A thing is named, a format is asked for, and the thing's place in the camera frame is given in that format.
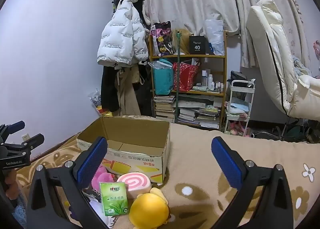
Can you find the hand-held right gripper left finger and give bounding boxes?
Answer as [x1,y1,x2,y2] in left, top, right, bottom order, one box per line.
[26,136,108,229]

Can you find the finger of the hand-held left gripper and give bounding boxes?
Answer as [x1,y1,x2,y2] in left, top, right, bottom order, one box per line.
[15,133,45,150]
[0,120,26,142]

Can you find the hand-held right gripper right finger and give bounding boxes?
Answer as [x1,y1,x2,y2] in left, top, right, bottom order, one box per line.
[211,136,294,229]

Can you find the green tissue packet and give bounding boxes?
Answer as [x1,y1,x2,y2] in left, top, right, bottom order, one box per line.
[99,181,129,217]

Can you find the white-haired doll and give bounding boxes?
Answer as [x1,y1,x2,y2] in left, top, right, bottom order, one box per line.
[64,199,119,229]

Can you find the printed cardboard box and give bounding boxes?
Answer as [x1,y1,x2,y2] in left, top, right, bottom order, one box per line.
[76,116,171,184]

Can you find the yellow plush toy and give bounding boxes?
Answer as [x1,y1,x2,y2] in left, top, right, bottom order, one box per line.
[129,187,170,227]

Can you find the person's left hand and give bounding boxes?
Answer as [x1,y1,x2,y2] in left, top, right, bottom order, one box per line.
[6,169,20,200]

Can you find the pink fluffy plush toy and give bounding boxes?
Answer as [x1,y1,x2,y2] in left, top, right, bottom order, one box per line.
[91,164,116,189]

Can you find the beige patterned blanket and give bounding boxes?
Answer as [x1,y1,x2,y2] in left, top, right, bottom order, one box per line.
[15,115,320,229]

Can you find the black face mask packet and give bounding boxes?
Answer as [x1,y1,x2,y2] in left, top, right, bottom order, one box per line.
[82,188,103,204]

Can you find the pink toys in trolley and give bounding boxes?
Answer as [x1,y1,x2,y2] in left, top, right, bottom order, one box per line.
[229,121,250,136]

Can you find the pink swirl roll plush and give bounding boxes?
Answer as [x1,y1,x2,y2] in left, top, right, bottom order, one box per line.
[116,172,152,199]

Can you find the pile of books and papers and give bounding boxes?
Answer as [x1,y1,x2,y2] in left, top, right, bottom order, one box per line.
[177,99,222,129]

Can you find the light blue folded cloth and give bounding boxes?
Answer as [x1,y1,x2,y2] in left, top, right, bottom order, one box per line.
[230,101,250,114]

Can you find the plastic bag of snacks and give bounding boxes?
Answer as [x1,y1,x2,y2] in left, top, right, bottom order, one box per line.
[88,89,103,109]

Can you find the white trolley cart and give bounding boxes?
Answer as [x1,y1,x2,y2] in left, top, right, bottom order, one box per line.
[224,79,256,135]

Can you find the black coat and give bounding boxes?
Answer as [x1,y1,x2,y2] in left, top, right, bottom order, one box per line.
[101,65,120,113]

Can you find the beige trousers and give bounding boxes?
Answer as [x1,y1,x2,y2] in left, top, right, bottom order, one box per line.
[114,65,142,117]

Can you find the stack of books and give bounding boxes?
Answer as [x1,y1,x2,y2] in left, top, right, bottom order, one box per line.
[153,95,176,123]

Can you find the group of white cosmetic bottles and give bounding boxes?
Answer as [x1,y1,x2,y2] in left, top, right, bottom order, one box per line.
[200,69,225,92]

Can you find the black bag on trolley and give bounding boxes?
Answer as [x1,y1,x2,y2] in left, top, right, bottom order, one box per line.
[230,71,255,87]

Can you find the black hanging garment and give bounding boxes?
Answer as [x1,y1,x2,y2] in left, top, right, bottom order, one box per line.
[135,64,153,117]

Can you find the red patterned bag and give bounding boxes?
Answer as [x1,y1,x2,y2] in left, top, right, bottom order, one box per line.
[173,62,200,92]

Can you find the green pole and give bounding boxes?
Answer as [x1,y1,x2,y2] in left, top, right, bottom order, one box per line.
[174,31,182,124]

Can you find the teal shopping bag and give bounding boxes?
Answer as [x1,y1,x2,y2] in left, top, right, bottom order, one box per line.
[152,60,174,95]

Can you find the wooden shelf rack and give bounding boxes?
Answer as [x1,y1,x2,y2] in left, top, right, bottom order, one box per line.
[149,30,228,129]

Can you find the black gift box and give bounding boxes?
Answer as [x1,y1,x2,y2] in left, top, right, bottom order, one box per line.
[189,35,209,55]

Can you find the pale blue cloth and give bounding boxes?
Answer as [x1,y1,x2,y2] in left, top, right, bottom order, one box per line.
[292,57,312,77]

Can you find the clear plastic bag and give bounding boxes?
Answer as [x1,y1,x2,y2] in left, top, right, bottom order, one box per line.
[204,19,224,56]

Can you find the cream padded chair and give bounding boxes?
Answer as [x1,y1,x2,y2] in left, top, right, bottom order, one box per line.
[246,0,320,119]

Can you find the white puffer jacket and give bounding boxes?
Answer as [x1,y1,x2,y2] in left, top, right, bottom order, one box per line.
[97,0,149,67]

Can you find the blonde wig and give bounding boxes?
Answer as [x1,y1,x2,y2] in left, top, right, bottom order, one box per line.
[171,29,190,55]

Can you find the black printed tote bag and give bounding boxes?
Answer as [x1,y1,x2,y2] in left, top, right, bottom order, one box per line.
[151,21,175,56]

